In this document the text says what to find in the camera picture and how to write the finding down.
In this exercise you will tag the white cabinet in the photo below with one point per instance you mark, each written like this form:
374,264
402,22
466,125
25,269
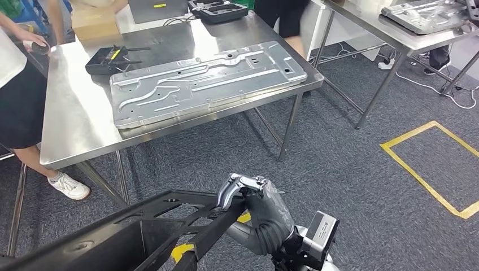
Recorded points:
316,22

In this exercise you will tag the black foam tray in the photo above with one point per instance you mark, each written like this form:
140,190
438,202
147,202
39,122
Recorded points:
220,15

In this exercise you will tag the yellow floor tape square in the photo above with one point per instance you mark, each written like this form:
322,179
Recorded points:
179,253
411,172

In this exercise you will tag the long black plastic part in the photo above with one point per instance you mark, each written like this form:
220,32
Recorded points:
112,243

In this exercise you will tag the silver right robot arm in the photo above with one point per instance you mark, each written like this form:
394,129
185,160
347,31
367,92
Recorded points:
286,248

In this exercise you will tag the grey case with yellow label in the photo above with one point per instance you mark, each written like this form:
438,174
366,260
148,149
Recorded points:
157,13

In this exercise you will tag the white power strip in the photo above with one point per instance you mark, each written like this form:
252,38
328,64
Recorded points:
385,64

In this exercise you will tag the stamped grey metal plate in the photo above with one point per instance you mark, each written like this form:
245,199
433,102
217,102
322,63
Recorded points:
423,16
206,86

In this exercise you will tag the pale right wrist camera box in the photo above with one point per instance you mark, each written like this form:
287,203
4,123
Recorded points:
320,237

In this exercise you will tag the steel tube frame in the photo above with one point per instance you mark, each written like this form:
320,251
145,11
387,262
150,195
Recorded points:
16,217

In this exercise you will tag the black remote controller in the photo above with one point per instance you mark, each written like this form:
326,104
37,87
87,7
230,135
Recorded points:
99,65

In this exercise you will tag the person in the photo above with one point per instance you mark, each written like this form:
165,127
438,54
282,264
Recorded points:
18,108
284,18
56,22

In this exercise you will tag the stainless steel workbench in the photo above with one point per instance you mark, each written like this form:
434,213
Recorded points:
75,123
359,18

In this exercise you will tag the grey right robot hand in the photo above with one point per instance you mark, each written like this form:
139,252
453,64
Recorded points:
269,209

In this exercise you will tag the brown cardboard box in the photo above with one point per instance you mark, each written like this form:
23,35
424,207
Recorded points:
95,26

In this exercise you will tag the black round roll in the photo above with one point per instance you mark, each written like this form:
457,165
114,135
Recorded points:
40,48

